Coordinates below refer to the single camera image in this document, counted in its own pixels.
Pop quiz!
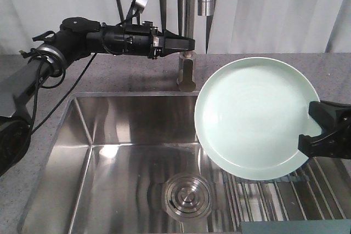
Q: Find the stainless steel sink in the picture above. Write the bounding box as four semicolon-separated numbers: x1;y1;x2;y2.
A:
18;92;235;233

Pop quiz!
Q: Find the sink drain strainer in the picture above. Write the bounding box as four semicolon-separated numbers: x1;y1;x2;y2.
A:
161;173;213;221

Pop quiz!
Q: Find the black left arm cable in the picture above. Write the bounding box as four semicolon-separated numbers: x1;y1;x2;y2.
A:
19;6;143;136

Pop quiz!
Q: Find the teal roll-up drying rack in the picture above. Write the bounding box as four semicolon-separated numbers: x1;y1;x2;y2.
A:
223;157;350;233

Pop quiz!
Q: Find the white pleated curtain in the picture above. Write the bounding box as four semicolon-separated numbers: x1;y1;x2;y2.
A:
1;0;350;54

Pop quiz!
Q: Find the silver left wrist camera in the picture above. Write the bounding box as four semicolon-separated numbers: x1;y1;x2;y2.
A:
131;0;148;14

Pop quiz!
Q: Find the stainless steel faucet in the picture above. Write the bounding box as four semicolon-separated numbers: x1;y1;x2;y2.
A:
177;0;216;93

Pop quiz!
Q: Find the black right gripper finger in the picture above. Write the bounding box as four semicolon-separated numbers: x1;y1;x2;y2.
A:
298;127;350;159
308;101;350;135

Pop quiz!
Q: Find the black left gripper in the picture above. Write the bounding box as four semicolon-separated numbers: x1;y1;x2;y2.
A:
103;21;195;59

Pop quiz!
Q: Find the mint green round plate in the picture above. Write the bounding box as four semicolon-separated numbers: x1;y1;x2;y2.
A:
194;57;321;180

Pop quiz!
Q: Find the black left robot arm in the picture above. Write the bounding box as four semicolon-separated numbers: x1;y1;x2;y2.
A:
1;17;195;174

